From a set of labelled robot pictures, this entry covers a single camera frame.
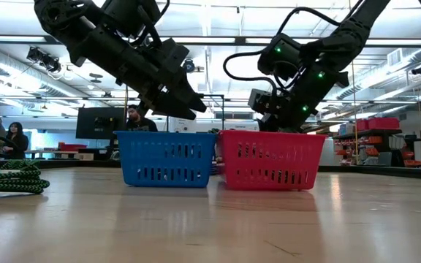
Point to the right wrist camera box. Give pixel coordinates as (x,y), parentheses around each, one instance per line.
(259,101)

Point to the black ceiling spotlights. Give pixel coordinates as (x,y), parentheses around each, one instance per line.
(46,60)

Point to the blue plastic basket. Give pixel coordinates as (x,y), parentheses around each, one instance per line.
(159,160)

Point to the storage shelf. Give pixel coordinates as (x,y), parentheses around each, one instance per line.
(386,132)

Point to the white cabinet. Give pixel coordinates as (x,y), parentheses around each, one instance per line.
(196,126)

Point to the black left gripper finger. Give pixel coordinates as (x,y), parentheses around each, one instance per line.
(192,98)
(174,107)

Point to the red plastic basket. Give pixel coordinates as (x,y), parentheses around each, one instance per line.
(269,160)

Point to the small red storage bin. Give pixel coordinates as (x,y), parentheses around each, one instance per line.
(362,125)

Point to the red box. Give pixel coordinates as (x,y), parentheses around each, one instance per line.
(71,147)

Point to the large red storage bin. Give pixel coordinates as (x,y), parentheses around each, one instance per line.
(384,123)

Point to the black ceiling light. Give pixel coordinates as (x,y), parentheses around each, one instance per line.
(188,65)

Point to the silver ceiling duct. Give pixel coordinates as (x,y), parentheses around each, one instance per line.
(13,73)
(378,82)

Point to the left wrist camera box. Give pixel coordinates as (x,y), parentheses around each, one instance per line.
(172,56)

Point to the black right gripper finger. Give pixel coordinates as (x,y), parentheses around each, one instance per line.
(269,123)
(291,124)

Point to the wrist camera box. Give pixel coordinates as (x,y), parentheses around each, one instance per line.
(259,101)
(172,56)

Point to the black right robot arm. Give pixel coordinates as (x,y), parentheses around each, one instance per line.
(345,36)

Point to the black monitor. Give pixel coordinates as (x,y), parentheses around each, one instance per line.
(99,122)

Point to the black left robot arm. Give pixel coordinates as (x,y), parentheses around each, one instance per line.
(60,14)

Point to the black ceiling camera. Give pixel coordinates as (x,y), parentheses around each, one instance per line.
(420,69)

